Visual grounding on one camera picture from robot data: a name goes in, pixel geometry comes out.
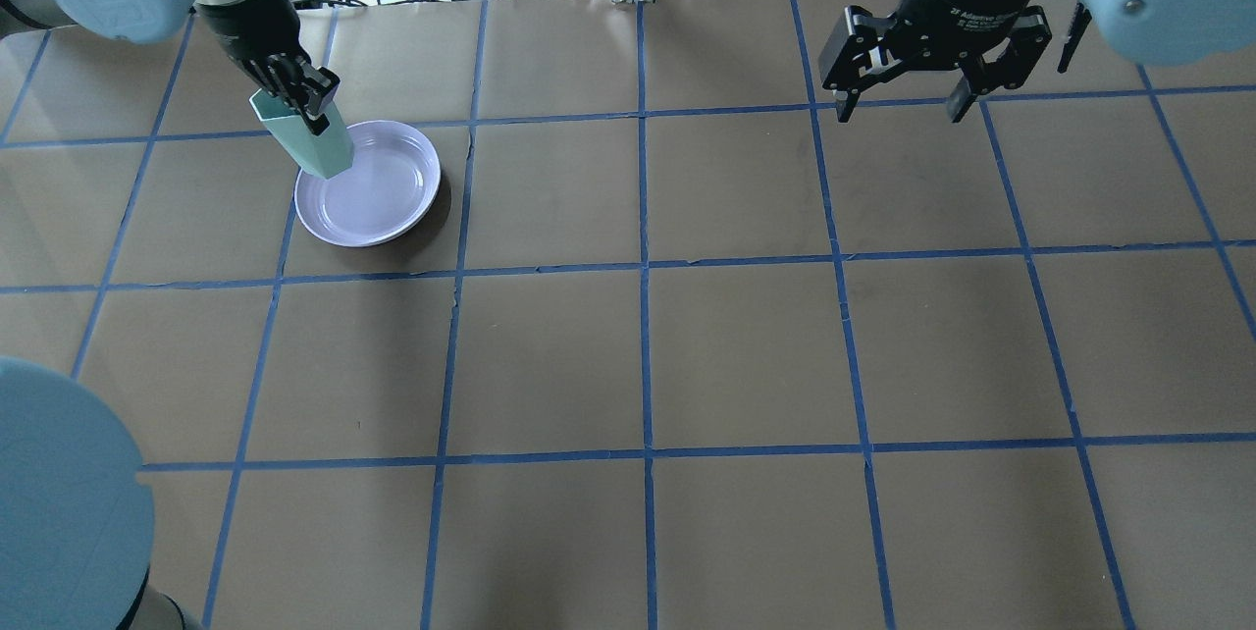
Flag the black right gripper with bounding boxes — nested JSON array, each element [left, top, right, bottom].
[[819, 0, 1053, 122]]

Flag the mint green faceted cup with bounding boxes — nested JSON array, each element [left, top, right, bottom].
[[247, 90, 354, 179]]

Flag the lavender plate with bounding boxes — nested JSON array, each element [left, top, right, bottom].
[[294, 120, 443, 248]]

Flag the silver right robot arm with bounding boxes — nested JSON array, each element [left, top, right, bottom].
[[820, 0, 1255, 122]]

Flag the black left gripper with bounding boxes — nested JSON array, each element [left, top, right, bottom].
[[193, 0, 340, 136]]

